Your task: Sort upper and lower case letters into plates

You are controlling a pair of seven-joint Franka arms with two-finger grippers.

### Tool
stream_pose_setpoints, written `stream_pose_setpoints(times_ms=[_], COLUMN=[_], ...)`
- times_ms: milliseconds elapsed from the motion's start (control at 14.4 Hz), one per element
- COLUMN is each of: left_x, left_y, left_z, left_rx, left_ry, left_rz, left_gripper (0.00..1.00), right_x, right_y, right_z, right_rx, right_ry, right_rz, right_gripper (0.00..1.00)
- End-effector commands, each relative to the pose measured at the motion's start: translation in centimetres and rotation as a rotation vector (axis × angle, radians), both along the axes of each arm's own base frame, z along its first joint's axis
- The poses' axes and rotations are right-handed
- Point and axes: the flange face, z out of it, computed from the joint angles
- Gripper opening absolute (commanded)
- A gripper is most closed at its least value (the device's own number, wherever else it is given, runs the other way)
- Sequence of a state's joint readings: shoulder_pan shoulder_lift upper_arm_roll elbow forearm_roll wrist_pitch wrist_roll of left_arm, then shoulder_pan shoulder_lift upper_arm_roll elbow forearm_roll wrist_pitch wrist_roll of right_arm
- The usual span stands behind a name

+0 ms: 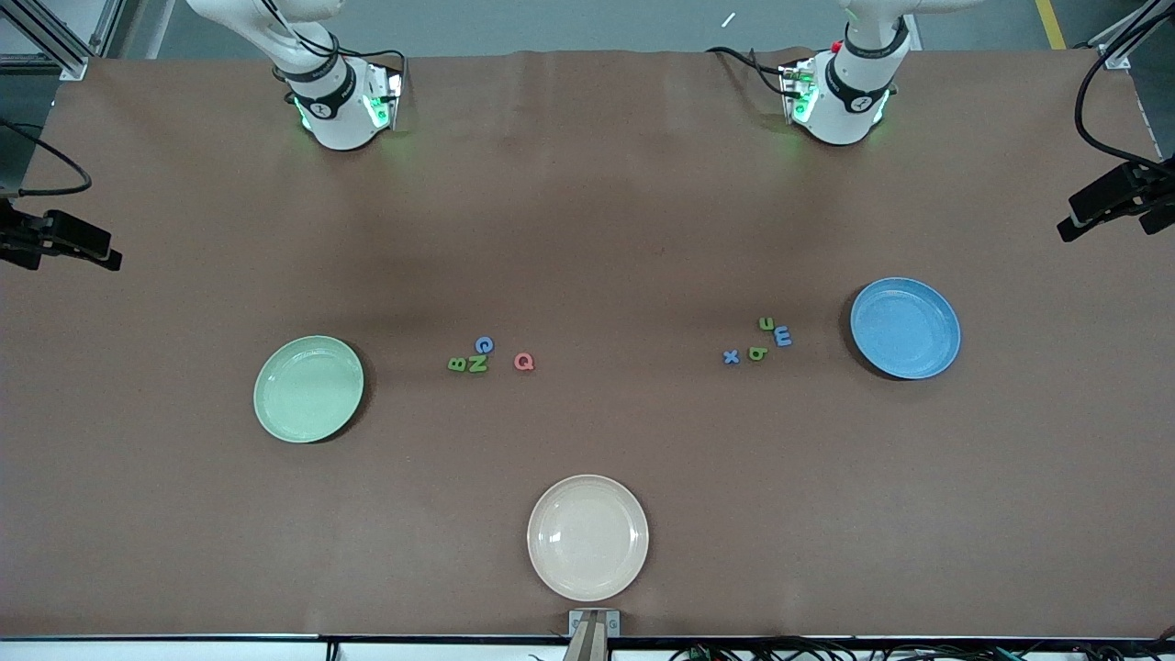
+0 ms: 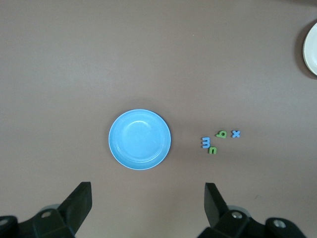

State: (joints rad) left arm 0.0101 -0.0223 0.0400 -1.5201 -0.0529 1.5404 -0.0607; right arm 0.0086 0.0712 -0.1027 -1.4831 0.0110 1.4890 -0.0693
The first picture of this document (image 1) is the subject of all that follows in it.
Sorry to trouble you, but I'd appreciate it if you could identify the blue plate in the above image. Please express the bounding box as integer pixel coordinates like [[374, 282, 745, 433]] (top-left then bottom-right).
[[849, 277, 962, 380]]

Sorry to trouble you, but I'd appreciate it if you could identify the green plate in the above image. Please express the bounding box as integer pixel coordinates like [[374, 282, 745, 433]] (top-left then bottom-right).
[[253, 335, 365, 444]]

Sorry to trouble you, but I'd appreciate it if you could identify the brown table cover sheet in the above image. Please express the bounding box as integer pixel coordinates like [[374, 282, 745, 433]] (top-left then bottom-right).
[[0, 48, 1175, 640]]

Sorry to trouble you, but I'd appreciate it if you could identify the cream plate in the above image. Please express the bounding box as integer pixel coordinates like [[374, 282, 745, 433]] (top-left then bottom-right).
[[527, 474, 650, 603]]

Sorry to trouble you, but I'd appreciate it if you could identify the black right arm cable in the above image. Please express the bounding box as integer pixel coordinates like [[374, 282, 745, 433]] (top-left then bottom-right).
[[0, 118, 94, 199]]

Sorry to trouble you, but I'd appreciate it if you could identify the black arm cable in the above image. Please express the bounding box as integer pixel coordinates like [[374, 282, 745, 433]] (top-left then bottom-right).
[[0, 118, 94, 199], [1074, 0, 1175, 171]]

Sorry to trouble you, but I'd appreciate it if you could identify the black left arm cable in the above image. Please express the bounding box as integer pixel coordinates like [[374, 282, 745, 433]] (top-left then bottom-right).
[[1074, 0, 1175, 171]]

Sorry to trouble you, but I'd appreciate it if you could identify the aluminium frame profile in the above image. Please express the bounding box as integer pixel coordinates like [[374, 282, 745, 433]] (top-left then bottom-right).
[[0, 0, 125, 79], [1088, 0, 1175, 70]]

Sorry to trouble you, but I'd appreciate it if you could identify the black base cable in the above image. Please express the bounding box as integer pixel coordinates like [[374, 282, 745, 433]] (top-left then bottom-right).
[[705, 46, 792, 98], [335, 48, 409, 97]]

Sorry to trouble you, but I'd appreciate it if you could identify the white table edge rail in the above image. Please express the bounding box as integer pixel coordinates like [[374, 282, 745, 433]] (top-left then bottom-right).
[[0, 635, 1175, 661]]

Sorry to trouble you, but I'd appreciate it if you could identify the black cable bundle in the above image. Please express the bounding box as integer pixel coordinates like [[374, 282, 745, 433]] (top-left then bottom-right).
[[670, 638, 1175, 661]]

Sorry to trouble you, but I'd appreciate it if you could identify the grey bracket with tan beam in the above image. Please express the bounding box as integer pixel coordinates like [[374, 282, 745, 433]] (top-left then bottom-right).
[[563, 610, 621, 661]]

